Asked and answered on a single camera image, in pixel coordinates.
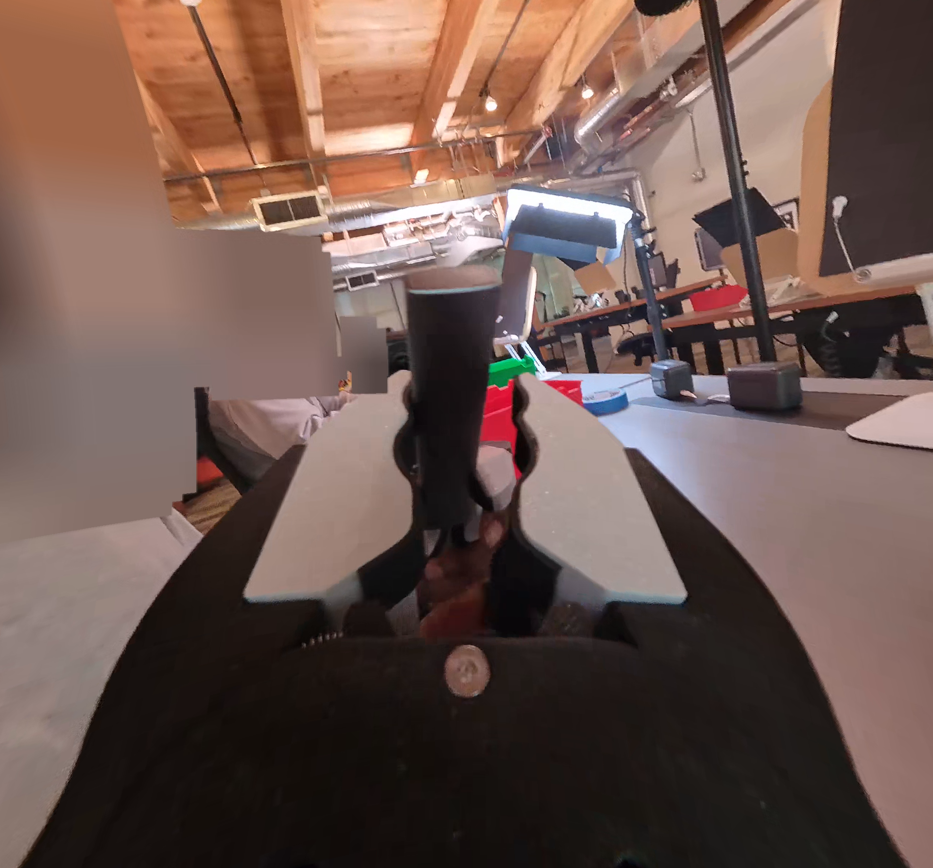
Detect green plastic bin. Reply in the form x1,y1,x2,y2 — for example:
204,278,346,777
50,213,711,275
487,355,539,389

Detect red plastic bin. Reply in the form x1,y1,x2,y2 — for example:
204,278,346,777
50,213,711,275
483,378,586,446
689,285,752,313

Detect silver air duct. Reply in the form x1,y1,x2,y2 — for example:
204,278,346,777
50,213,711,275
572,89,657,176

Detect ceiling air vent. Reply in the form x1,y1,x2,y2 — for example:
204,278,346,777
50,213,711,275
251,190,329,232

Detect led panel light stand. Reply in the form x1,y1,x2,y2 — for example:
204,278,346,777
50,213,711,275
501,183,695,401

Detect black pole stand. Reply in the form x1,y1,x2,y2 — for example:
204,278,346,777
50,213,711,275
633,0,805,415

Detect black board with tan backing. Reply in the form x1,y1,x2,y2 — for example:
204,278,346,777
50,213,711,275
798,0,933,296

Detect white rimmed panel lamp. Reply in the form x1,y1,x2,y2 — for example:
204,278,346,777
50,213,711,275
494,252,544,377

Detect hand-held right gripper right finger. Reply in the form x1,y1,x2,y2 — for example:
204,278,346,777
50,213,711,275
510,372,689,605

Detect person's left hand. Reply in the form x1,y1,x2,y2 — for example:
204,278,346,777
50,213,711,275
420,513,506,640

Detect cardboard sheet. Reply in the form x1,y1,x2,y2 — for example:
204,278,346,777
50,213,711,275
720,226,800,291

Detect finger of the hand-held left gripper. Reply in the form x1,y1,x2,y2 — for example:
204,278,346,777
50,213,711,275
474,444,518,512

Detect black flag panel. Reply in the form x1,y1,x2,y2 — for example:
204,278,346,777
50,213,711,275
692,186,790,243

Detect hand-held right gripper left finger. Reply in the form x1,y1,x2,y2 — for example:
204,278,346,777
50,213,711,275
242,370,426,605

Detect long wooden desk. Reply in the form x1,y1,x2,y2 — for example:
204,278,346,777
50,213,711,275
536,278,933,373

